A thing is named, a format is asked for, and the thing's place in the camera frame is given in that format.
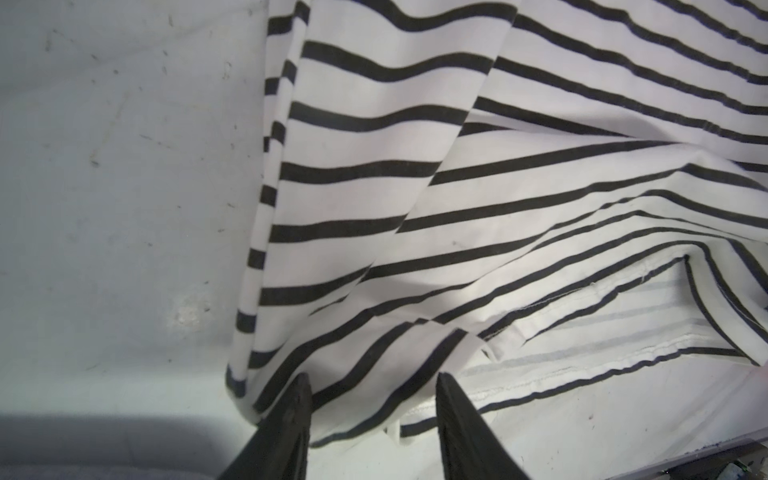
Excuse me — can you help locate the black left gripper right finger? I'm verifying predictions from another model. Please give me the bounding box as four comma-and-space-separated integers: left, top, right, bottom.
436, 373, 530, 480

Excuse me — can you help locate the aluminium frame rail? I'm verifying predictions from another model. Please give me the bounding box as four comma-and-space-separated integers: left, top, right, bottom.
613, 428, 767, 480

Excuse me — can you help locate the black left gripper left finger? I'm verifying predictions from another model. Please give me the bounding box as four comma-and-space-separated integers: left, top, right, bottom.
218, 373, 312, 480

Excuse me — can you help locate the black white striped tank top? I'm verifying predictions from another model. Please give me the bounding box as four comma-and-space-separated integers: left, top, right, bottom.
226, 1, 767, 448

